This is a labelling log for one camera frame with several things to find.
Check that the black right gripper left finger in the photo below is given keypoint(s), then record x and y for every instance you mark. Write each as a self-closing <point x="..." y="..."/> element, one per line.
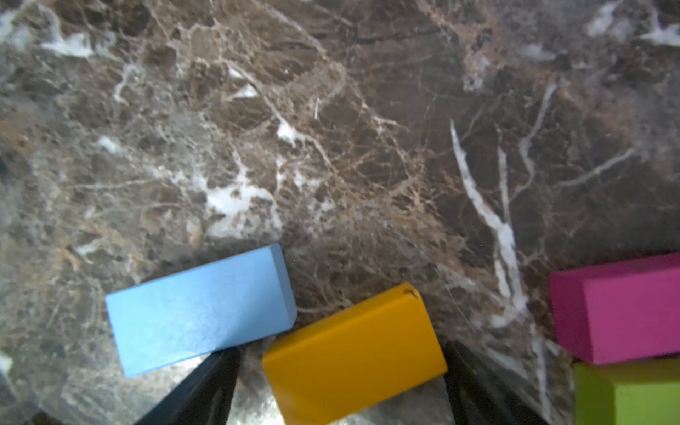
<point x="204" y="396"/>

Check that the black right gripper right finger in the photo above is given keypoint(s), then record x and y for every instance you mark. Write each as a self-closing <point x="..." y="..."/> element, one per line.
<point x="477" y="395"/>

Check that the amber yellow short block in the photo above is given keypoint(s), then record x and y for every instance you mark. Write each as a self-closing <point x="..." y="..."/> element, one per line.
<point x="354" y="359"/>

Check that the light blue block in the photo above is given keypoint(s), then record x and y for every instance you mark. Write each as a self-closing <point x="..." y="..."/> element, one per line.
<point x="205" y="309"/>

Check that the lime green short block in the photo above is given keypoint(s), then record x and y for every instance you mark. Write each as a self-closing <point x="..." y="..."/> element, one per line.
<point x="637" y="392"/>

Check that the magenta block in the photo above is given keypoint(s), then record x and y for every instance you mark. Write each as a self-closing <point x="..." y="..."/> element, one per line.
<point x="619" y="311"/>

